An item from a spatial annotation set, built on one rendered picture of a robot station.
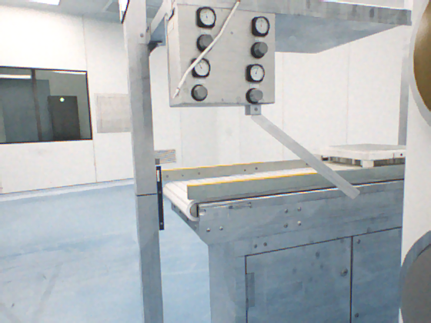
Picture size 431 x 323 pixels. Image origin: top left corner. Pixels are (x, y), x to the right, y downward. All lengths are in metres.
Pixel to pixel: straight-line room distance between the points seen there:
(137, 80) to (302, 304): 0.79
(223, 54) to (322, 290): 0.71
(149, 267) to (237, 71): 0.65
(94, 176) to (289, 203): 5.34
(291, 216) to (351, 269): 0.33
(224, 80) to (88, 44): 5.48
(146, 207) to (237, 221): 0.33
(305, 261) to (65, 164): 5.24
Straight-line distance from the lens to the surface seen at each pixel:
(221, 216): 0.75
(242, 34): 0.73
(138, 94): 0.96
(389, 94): 4.38
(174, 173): 0.97
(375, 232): 1.12
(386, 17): 0.98
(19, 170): 5.86
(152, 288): 1.09
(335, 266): 1.05
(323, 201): 0.89
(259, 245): 0.86
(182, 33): 0.68
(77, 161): 5.93
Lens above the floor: 1.07
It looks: 7 degrees down
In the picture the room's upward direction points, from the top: 2 degrees counter-clockwise
